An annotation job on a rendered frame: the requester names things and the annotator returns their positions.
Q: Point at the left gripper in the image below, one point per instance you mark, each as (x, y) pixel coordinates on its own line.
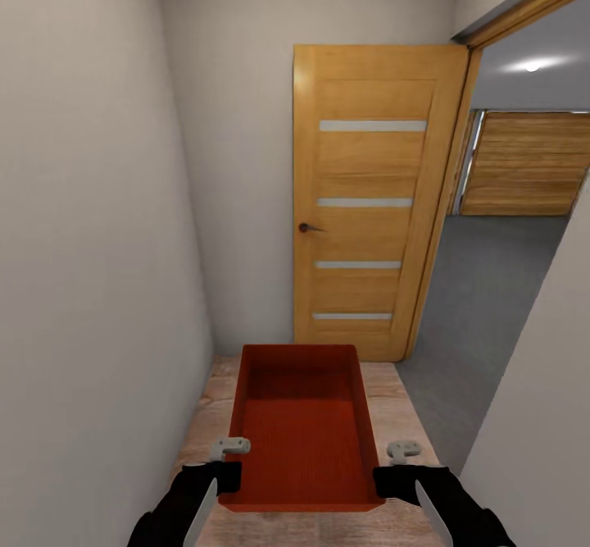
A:
(230, 476)

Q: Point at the storage box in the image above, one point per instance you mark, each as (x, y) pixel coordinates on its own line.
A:
(304, 409)

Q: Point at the garage door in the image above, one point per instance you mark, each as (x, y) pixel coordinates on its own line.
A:
(527, 164)

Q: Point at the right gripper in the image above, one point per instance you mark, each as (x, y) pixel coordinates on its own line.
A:
(389, 481)

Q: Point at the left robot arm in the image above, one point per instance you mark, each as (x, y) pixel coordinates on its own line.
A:
(180, 516)

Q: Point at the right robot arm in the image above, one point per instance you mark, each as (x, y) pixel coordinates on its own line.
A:
(457, 519)

